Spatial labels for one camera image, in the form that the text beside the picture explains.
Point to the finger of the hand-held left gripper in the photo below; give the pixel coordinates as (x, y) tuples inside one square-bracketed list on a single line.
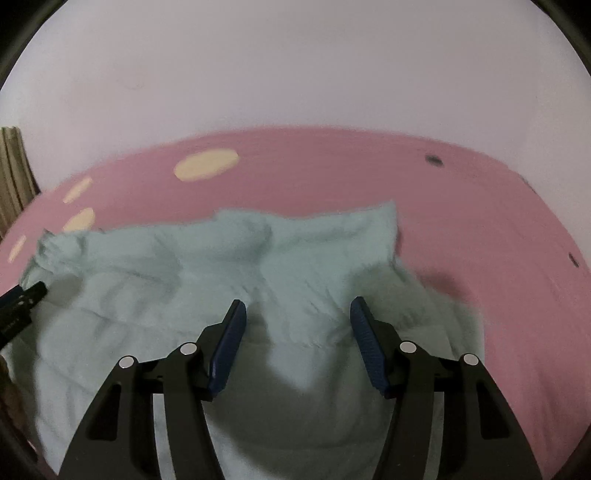
[(23, 300)]

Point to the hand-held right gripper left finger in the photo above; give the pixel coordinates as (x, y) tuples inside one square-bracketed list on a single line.
[(228, 350)]

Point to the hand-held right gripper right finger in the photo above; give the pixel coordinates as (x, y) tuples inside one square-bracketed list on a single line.
[(369, 350)]

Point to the light blue quilted jacket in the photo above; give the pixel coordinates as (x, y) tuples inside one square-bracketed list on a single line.
[(300, 258)]

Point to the striped headboard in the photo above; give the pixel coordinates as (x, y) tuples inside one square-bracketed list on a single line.
[(14, 184)]

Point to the pink polka dot bed sheet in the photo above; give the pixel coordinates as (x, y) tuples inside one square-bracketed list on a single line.
[(346, 166)]

